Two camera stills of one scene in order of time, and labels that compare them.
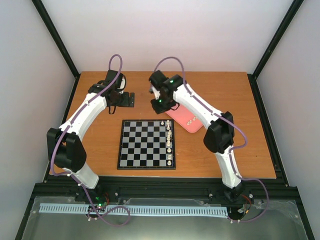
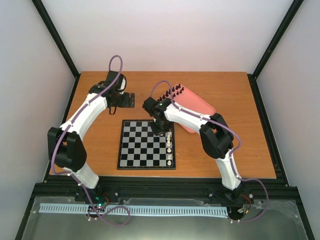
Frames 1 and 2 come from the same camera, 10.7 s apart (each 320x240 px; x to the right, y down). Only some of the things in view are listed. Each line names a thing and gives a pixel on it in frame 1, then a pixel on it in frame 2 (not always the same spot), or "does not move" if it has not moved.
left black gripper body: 121,102 does not move
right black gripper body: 163,105 → 161,127
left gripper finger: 131,101 does not move
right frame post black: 295,6 does not move
